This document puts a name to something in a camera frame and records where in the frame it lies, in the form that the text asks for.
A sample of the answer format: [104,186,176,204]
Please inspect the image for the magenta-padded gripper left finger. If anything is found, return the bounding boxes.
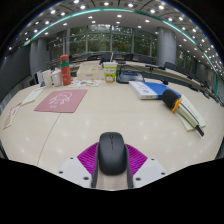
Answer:
[57,142,101,189]

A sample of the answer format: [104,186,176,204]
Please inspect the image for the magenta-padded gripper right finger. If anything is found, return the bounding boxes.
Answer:
[123,143,168,190]

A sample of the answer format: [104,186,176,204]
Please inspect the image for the black computer mouse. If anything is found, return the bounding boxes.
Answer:
[97,131,128,176]

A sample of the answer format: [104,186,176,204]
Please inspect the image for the pink mouse pad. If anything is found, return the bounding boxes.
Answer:
[33,88,89,114]

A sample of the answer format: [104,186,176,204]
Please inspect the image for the pale notebook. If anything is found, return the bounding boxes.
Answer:
[176,94,208,132]

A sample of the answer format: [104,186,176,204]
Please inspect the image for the blue and white book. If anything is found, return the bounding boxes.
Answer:
[128,80,183,101]

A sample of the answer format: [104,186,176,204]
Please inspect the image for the white lidded mug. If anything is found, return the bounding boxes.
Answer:
[50,68,63,88]

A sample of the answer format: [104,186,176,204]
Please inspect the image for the stack of white paper cups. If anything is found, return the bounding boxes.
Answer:
[42,69,53,89]

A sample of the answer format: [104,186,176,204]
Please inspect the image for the black bag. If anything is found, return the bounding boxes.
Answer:
[115,64,146,84]

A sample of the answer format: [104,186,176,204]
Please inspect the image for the red bottle with green band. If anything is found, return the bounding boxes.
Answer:
[59,54,73,87]

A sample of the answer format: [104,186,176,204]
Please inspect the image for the beige cardboard box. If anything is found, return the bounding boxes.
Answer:
[76,62,107,81]

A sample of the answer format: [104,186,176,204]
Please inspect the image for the green printed paper cup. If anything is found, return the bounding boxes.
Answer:
[102,61,119,84]

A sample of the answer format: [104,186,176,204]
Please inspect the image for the dark office chairs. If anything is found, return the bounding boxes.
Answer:
[98,51,216,99]

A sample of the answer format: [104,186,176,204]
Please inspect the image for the ceiling lights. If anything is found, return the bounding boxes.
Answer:
[6,0,224,78]

